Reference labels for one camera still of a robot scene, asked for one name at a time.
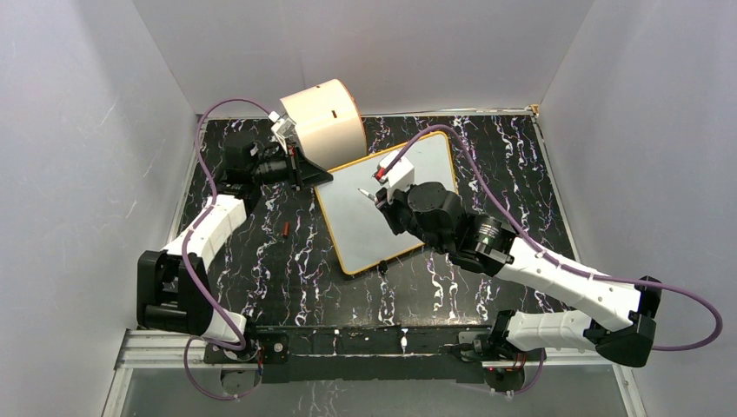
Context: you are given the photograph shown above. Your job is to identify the yellow framed whiteboard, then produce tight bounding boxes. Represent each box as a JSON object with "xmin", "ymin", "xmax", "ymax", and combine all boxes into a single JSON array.
[{"xmin": 315, "ymin": 132, "xmax": 457, "ymax": 275}]

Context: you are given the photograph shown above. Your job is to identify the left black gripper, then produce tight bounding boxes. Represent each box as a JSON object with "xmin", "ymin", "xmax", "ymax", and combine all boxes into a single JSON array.
[{"xmin": 250, "ymin": 142, "xmax": 333, "ymax": 192}]

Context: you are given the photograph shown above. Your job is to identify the aluminium frame rail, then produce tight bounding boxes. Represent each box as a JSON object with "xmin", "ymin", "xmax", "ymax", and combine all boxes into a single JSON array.
[{"xmin": 114, "ymin": 325, "xmax": 634, "ymax": 371}]

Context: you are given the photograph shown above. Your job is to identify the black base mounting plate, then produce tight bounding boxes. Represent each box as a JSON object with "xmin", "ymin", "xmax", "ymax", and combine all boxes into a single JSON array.
[{"xmin": 203, "ymin": 325, "xmax": 545, "ymax": 387}]

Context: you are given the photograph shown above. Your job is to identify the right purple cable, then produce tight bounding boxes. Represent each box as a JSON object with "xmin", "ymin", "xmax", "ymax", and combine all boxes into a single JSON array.
[{"xmin": 376, "ymin": 124, "xmax": 724, "ymax": 396}]

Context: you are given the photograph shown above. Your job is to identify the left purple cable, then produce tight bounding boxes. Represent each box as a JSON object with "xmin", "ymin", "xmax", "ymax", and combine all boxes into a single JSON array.
[{"xmin": 182, "ymin": 98, "xmax": 277, "ymax": 401}]

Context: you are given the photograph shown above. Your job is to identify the purple cable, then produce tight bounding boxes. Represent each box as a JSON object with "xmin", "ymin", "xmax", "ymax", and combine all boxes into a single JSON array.
[
  {"xmin": 376, "ymin": 124, "xmax": 724, "ymax": 396},
  {"xmin": 182, "ymin": 98, "xmax": 277, "ymax": 401}
]

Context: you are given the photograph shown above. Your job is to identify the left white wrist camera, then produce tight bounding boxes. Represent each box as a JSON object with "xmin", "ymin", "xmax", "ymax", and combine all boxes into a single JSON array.
[{"xmin": 268, "ymin": 111, "xmax": 297, "ymax": 152}]

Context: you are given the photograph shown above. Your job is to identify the white whiteboard marker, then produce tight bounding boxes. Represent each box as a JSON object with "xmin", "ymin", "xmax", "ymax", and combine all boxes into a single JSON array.
[{"xmin": 358, "ymin": 189, "xmax": 377, "ymax": 203}]

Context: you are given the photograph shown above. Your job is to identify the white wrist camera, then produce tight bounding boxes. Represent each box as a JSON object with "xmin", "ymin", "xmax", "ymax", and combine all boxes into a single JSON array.
[
  {"xmin": 268, "ymin": 111, "xmax": 297, "ymax": 152},
  {"xmin": 375, "ymin": 151, "xmax": 415, "ymax": 204}
]

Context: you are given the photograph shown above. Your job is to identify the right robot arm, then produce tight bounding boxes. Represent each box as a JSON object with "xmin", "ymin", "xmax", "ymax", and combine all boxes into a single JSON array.
[{"xmin": 373, "ymin": 182, "xmax": 661, "ymax": 367}]

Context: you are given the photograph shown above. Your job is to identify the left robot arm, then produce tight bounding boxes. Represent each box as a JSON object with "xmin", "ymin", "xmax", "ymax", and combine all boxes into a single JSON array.
[{"xmin": 136, "ymin": 140, "xmax": 333, "ymax": 361}]

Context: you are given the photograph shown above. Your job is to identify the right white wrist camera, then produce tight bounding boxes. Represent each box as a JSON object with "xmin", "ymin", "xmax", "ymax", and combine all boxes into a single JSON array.
[{"xmin": 375, "ymin": 151, "xmax": 415, "ymax": 204}]

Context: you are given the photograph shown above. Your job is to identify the beige cylindrical container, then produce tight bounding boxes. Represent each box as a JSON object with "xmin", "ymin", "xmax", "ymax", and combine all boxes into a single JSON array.
[{"xmin": 280, "ymin": 79, "xmax": 368, "ymax": 171}]

